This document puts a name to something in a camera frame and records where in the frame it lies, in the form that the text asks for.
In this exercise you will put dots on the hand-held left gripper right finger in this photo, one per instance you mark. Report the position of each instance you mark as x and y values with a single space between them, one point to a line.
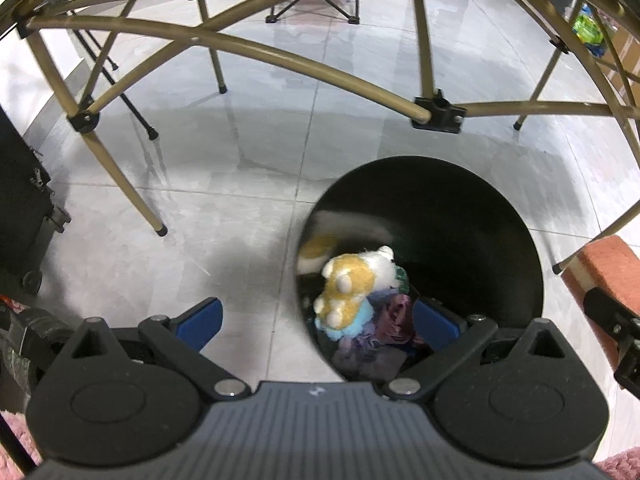
437 327

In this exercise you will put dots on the green plastic bag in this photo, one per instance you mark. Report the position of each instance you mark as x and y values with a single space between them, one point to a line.
589 27

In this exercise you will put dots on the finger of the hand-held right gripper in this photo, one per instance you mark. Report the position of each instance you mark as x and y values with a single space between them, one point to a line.
617 327

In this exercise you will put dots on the cardboard box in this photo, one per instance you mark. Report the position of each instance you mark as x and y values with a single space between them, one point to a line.
625 60

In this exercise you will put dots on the black tripod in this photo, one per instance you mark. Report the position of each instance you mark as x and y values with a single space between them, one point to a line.
130 100

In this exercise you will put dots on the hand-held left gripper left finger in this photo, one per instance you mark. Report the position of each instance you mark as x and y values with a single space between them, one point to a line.
200 324

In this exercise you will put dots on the black round trash bin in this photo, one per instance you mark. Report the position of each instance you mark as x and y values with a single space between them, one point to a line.
465 220

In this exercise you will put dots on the pink fluffy rug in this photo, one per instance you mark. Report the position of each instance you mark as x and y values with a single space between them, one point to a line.
17 435

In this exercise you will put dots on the tan folding table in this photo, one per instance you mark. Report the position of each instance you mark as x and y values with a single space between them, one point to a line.
422 35

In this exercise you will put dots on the white and yellow alpaca plush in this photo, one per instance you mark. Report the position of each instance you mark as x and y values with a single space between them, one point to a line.
350 275

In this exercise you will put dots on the black suitcase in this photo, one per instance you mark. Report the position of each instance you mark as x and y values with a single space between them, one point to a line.
22 200

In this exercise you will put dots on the pink satin cloth bow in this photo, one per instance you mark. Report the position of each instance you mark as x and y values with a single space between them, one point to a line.
395 317

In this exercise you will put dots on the orange sponge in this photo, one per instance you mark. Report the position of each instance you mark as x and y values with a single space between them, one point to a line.
607 265

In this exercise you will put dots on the light blue plush toy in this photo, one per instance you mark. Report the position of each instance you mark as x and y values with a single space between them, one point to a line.
357 322

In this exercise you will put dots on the dark rolled bag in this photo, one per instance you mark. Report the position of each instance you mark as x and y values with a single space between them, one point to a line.
27 340

